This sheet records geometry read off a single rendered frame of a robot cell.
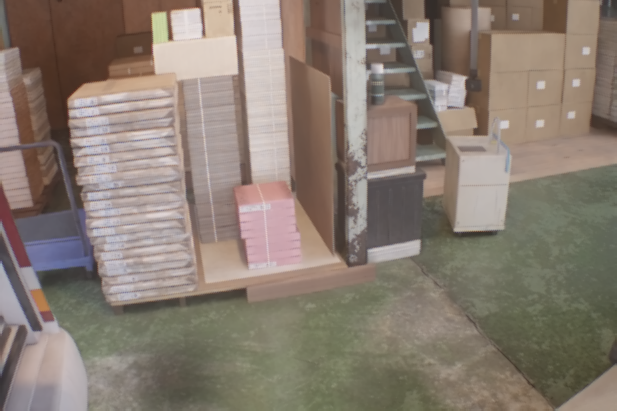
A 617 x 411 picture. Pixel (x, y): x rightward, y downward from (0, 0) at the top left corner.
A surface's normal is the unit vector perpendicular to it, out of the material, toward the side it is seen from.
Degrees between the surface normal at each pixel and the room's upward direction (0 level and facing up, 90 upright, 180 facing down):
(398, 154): 90
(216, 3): 89
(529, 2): 90
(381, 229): 90
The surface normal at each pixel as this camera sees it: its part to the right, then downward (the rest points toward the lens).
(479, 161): -0.07, 0.35
